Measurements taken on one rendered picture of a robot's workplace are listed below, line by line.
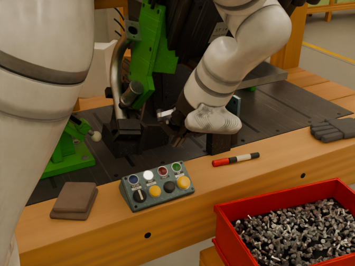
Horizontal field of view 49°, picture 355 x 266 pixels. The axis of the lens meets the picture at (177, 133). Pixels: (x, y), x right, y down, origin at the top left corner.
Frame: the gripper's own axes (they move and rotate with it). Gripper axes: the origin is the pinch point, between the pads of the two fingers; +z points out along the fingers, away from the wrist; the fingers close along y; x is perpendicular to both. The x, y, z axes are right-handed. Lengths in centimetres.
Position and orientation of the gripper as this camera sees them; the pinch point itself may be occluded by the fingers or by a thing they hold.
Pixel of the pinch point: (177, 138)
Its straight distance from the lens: 75.6
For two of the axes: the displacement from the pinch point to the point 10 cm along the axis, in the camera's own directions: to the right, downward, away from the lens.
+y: -9.4, -0.6, -3.4
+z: -3.2, 5.1, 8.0
